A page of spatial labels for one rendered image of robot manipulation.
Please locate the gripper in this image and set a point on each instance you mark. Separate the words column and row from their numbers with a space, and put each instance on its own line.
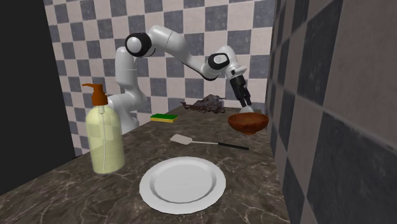
column 238, row 85

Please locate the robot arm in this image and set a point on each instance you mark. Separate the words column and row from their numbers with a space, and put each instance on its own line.
column 127, row 71

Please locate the small white round object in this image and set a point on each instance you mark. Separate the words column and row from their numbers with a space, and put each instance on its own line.
column 247, row 109

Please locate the brown wooden bowl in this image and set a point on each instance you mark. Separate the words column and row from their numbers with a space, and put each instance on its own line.
column 248, row 123

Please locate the dark crumpled cloth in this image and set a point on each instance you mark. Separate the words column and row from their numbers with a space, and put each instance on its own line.
column 207, row 104

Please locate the green and yellow sponge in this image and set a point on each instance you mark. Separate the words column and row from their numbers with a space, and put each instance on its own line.
column 164, row 117

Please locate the white plate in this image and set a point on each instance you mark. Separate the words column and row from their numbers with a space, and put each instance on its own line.
column 182, row 185

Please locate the yellow soap dispenser, brown pump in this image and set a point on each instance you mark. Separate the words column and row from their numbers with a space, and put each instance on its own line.
column 104, row 139

